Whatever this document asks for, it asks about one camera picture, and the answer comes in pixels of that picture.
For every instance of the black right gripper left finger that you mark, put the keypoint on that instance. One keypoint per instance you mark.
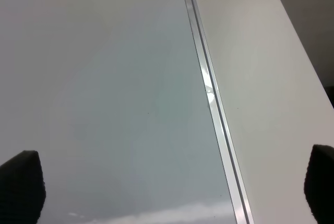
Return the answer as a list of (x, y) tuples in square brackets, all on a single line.
[(23, 190)]

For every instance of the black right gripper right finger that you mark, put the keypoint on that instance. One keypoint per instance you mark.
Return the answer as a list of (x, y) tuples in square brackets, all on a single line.
[(318, 184)]

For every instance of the white whiteboard with aluminium frame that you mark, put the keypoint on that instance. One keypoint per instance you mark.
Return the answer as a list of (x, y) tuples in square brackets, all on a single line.
[(119, 99)]

